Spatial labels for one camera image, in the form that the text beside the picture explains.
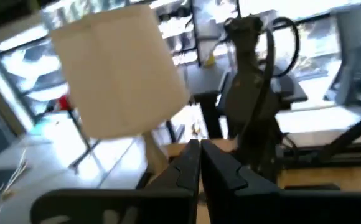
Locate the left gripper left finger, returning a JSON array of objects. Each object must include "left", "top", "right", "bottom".
[{"left": 143, "top": 139, "right": 201, "bottom": 200}]

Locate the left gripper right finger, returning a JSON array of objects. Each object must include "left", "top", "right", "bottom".
[{"left": 201, "top": 139, "right": 281, "bottom": 224}]

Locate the table lamp with white shade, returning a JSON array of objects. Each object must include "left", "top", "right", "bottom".
[{"left": 49, "top": 3, "right": 191, "bottom": 184}]

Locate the red container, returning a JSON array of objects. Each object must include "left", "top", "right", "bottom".
[{"left": 55, "top": 95, "right": 74, "bottom": 111}]

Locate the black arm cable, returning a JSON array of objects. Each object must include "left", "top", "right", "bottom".
[{"left": 261, "top": 17, "right": 300, "bottom": 78}]

